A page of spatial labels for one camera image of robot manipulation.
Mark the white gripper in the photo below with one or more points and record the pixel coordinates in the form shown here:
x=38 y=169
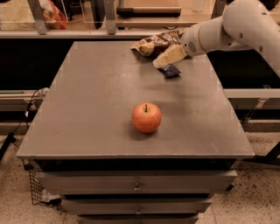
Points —
x=188 y=41

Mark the dark blue rxbar wrapper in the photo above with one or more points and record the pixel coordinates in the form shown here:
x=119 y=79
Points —
x=169 y=71

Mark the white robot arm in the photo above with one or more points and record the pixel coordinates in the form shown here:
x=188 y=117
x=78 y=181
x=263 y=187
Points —
x=244 y=24

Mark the brown chip bag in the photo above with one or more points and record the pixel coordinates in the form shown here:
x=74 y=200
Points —
x=158 y=43

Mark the orange snack bag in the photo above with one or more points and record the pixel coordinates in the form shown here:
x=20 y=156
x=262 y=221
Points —
x=53 y=16

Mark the black flat box on shelf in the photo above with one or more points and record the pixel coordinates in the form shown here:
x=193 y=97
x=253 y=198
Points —
x=149 y=11

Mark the red apple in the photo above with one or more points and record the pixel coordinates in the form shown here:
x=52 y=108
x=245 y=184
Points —
x=146 y=117

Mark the grey drawer cabinet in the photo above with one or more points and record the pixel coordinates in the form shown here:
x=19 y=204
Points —
x=84 y=123

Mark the top grey drawer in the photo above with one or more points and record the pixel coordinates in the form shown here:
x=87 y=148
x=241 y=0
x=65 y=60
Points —
x=135 y=182

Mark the grey drawer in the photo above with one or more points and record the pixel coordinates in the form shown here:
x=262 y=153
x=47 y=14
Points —
x=138 y=219
x=135 y=182
x=136 y=206

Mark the bottom grey drawer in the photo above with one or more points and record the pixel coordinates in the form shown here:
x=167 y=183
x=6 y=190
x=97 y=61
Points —
x=138 y=219

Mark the middle grey drawer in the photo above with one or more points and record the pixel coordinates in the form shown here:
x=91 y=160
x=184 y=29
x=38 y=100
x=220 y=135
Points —
x=136 y=206

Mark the grey metal shelf frame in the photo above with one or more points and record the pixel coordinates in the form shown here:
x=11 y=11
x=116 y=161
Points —
x=87 y=19

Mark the wire mesh basket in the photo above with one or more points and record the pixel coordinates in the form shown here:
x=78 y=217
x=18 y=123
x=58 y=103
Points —
x=36 y=189

